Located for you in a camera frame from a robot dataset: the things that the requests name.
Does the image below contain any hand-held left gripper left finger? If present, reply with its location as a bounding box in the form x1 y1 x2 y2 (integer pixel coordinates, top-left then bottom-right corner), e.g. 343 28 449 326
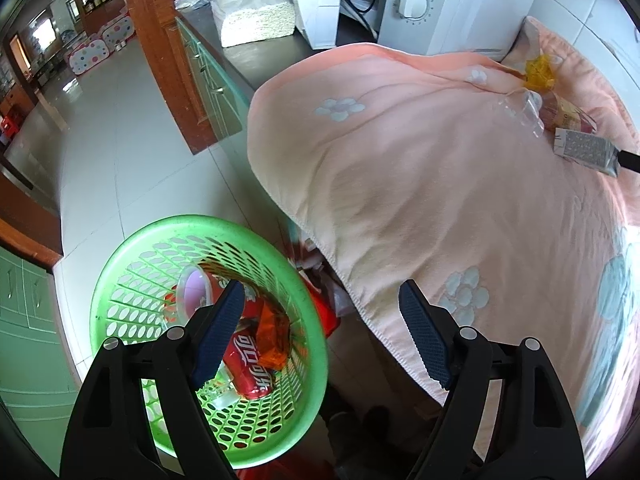
60 280 246 480

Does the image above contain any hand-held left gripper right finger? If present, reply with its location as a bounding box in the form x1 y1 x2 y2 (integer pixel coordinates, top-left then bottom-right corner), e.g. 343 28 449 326
397 280 588 480

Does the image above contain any red soda can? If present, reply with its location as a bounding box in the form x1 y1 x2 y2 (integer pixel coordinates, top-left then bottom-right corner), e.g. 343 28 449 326
220 327 277 402

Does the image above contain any clear cup with red print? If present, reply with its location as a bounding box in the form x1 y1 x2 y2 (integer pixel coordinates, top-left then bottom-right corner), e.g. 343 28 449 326
172 264 261 323

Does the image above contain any orange snack bag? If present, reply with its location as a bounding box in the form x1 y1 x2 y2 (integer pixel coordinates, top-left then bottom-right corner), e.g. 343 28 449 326
252 302 294 370

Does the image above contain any green label plastic bottle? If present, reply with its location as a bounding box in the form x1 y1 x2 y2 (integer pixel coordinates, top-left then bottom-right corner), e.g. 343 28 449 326
197 377 244 412

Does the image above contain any green plastic basket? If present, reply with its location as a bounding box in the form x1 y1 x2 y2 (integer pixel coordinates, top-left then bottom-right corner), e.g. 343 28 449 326
90 215 329 465

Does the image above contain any red plastic bag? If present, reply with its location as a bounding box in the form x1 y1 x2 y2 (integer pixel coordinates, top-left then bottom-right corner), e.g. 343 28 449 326
299 270 339 341

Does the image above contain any yellow plastic wrapper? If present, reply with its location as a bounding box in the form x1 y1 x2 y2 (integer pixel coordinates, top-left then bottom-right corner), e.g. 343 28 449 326
522 54 563 92

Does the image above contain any pink flowered blanket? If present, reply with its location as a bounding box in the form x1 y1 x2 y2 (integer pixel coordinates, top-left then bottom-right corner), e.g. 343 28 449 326
246 15 640 478

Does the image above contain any white microwave oven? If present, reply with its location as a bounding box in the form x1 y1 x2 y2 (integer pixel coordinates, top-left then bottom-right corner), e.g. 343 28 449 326
377 0 545 57

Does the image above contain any green glass door cabinet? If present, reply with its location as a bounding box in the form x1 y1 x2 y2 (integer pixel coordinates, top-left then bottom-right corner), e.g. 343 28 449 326
175 15 255 142

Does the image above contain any wooden pillar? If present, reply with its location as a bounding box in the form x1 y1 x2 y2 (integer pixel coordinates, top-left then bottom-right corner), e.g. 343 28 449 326
117 0 213 157

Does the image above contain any red crate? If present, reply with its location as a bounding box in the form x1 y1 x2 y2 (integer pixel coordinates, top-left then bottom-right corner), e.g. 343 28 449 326
0 115 24 142

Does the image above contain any polka dot play fence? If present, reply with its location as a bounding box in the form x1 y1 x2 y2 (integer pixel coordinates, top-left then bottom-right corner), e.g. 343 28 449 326
66 14 137 75

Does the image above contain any bag of white grains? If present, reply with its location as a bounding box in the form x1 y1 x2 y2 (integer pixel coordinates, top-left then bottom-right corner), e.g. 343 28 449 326
210 0 297 49

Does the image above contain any white appliance panel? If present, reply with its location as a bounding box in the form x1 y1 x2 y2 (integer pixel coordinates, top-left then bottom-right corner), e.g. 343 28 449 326
292 0 349 51

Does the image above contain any wooden door frame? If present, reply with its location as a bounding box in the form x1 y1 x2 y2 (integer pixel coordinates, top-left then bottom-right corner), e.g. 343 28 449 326
0 192 64 269

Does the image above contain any black power cable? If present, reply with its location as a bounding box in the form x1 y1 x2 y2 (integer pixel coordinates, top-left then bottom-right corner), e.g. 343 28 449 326
342 0 382 42

